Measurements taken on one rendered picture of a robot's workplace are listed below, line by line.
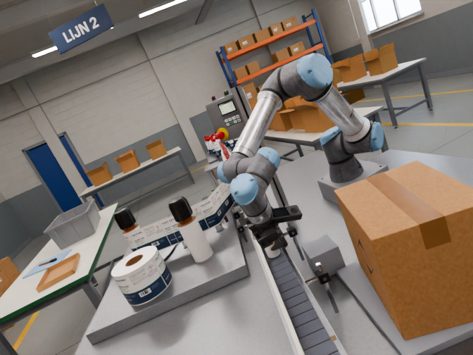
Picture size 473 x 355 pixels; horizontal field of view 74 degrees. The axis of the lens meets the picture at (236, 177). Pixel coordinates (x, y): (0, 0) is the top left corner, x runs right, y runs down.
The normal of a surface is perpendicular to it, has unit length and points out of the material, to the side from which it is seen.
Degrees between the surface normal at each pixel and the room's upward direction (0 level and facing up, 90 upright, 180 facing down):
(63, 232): 95
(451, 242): 90
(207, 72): 90
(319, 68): 84
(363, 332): 0
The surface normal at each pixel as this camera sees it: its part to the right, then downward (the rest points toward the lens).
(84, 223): 0.34, 0.22
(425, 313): -0.04, 0.29
